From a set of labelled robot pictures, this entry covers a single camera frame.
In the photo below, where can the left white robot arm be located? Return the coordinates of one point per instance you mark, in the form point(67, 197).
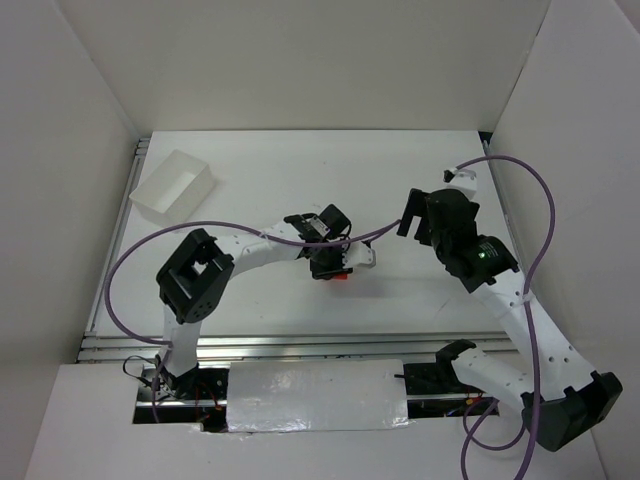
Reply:
point(193, 279)

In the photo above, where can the white plastic bin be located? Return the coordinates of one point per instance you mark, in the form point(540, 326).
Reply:
point(174, 190)

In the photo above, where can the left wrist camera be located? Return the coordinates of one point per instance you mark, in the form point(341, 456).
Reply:
point(359, 255)

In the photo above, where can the aluminium rail frame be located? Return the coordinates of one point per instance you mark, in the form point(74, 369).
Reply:
point(406, 305)

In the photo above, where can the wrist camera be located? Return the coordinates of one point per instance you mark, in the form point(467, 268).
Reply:
point(359, 255)
point(462, 180)

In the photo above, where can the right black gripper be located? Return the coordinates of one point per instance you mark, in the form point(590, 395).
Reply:
point(425, 218)

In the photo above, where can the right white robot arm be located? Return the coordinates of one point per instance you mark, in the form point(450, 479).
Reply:
point(567, 396)

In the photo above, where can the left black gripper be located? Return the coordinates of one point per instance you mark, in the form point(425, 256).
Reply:
point(329, 270)

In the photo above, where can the shiny white tape sheet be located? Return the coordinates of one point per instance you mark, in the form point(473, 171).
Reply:
point(326, 395)

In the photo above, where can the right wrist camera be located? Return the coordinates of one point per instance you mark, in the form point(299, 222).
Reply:
point(462, 180)

